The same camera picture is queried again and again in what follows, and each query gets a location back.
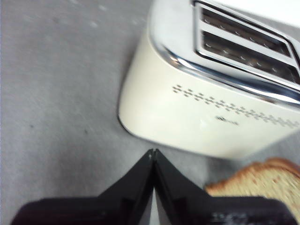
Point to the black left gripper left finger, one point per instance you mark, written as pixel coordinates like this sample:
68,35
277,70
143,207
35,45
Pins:
112,206

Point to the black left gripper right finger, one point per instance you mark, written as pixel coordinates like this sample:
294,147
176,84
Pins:
187,206

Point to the brown toasted bread slice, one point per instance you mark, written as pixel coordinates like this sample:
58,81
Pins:
257,182

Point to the cream toaster with chrome top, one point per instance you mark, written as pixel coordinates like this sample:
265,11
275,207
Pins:
187,117

